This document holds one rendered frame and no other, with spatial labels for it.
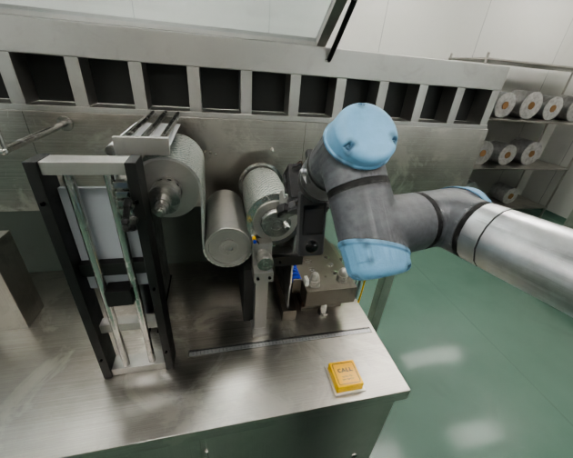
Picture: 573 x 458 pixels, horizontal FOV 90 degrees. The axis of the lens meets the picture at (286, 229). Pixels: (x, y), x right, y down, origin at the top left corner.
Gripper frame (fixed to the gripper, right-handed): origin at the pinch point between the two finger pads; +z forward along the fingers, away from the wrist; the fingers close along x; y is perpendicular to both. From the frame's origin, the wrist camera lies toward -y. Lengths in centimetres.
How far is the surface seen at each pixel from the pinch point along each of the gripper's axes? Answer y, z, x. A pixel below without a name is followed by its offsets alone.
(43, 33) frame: 52, 12, 56
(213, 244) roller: -2.8, 15.2, 17.7
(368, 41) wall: 221, 174, -143
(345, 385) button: -40.1, 11.4, -12.5
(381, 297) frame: -29, 100, -77
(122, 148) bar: 14.4, -3.3, 33.5
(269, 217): 2.2, 7.7, 3.8
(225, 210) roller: 7.2, 19.3, 14.2
